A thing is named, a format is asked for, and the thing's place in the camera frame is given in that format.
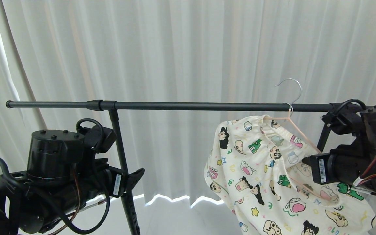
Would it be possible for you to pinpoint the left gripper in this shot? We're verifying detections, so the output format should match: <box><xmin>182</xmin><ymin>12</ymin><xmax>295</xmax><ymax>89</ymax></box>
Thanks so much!
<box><xmin>91</xmin><ymin>160</ymin><xmax>145</xmax><ymax>198</ymax></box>

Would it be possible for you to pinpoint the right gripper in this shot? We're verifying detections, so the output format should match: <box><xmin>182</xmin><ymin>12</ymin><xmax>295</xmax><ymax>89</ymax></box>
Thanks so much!
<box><xmin>310</xmin><ymin>148</ymin><xmax>376</xmax><ymax>194</ymax></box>

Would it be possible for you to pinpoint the pink clothes hanger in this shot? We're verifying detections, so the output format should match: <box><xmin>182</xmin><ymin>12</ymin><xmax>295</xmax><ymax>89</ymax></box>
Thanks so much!
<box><xmin>263</xmin><ymin>78</ymin><xmax>322</xmax><ymax>199</ymax></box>

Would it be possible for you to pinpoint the cream printed garment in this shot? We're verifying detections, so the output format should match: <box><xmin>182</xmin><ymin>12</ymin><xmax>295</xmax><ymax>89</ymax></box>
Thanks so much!
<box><xmin>204</xmin><ymin>114</ymin><xmax>376</xmax><ymax>235</ymax></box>

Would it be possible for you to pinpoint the black clothes rack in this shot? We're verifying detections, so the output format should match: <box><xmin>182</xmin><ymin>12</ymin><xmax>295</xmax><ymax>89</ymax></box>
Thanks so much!
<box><xmin>6</xmin><ymin>100</ymin><xmax>342</xmax><ymax>235</ymax></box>

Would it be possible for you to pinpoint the white curtain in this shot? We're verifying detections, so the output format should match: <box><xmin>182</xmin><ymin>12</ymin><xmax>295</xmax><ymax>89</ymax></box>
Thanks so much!
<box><xmin>0</xmin><ymin>0</ymin><xmax>376</xmax><ymax>209</ymax></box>

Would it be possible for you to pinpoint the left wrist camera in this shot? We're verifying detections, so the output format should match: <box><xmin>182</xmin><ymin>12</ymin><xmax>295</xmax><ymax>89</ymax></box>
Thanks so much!
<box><xmin>76</xmin><ymin>118</ymin><xmax>117</xmax><ymax>154</ymax></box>

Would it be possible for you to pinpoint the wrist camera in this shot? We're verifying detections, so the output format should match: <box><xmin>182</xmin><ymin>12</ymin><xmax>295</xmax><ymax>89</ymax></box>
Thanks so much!
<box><xmin>76</xmin><ymin>118</ymin><xmax>117</xmax><ymax>154</ymax></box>
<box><xmin>322</xmin><ymin>99</ymin><xmax>367</xmax><ymax>135</ymax></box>

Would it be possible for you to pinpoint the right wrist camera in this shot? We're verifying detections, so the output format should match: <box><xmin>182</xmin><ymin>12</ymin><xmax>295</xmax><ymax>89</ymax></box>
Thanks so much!
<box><xmin>322</xmin><ymin>99</ymin><xmax>367</xmax><ymax>135</ymax></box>

